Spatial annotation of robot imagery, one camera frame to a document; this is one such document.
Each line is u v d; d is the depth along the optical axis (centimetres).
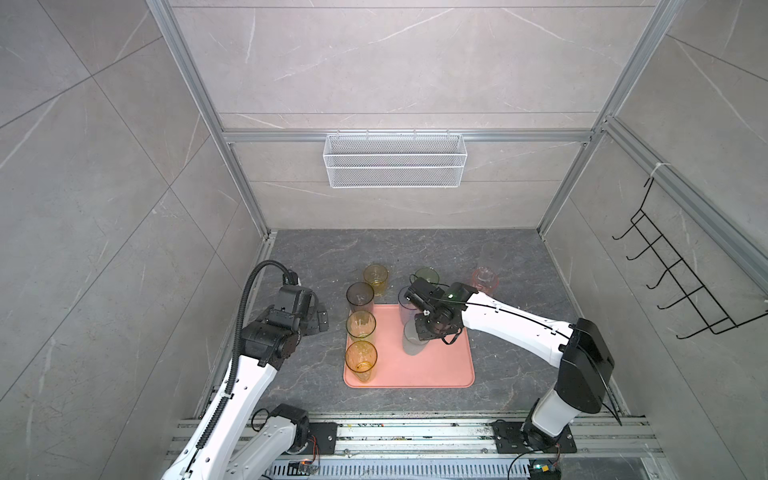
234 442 39
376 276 104
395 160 100
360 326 86
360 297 90
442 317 57
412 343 75
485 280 101
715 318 59
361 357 72
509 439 73
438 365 89
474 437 75
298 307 55
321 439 73
